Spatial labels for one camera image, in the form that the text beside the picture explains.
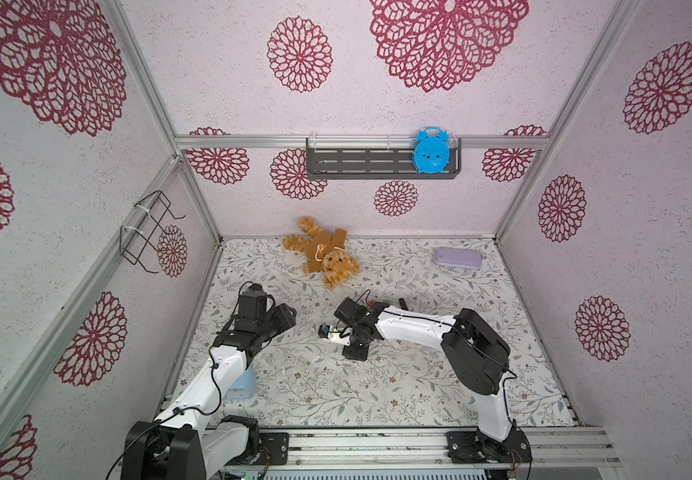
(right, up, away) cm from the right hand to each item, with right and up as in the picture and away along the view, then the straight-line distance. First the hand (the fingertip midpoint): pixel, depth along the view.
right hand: (347, 345), depth 91 cm
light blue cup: (-26, -7, -15) cm, 31 cm away
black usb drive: (+19, +11, +10) cm, 25 cm away
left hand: (-16, +10, -5) cm, 20 cm away
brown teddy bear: (-8, +29, +14) cm, 33 cm away
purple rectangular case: (+43, +28, +21) cm, 55 cm away
